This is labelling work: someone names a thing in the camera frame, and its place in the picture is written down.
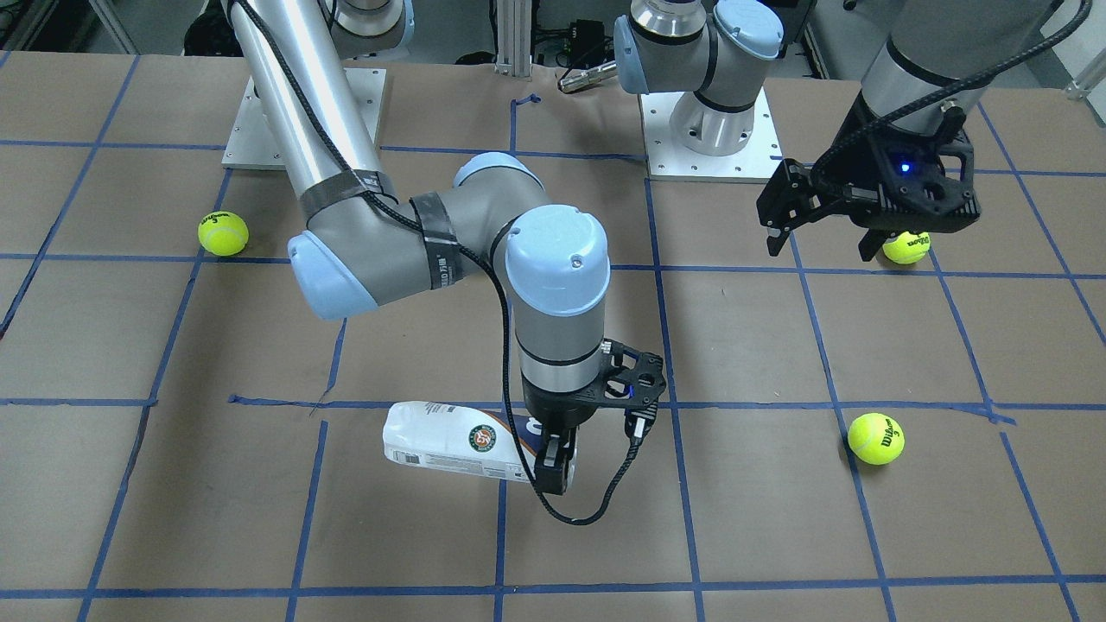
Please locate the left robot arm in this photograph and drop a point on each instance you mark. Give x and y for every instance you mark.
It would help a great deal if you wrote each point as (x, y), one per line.
(925, 54)

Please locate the aluminium frame post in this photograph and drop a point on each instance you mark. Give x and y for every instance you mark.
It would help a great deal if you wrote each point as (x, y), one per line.
(513, 38)

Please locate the tennis ball near base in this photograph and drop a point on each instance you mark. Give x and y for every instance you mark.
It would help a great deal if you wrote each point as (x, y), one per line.
(907, 248)

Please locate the silver metal cylinder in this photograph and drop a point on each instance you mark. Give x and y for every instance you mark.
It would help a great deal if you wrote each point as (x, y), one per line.
(574, 81)

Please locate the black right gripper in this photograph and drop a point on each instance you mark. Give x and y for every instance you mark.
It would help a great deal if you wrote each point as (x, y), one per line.
(556, 415)

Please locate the tennis ball can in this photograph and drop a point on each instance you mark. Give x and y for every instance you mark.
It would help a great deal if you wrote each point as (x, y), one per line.
(451, 438)

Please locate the tennis ball front Wilson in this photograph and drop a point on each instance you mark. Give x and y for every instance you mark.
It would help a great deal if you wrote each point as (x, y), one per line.
(876, 438)

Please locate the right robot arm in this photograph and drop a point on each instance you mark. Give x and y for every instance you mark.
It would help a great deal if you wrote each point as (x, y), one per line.
(364, 248)

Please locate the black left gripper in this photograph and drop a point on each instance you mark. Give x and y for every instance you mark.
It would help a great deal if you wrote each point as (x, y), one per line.
(864, 149)

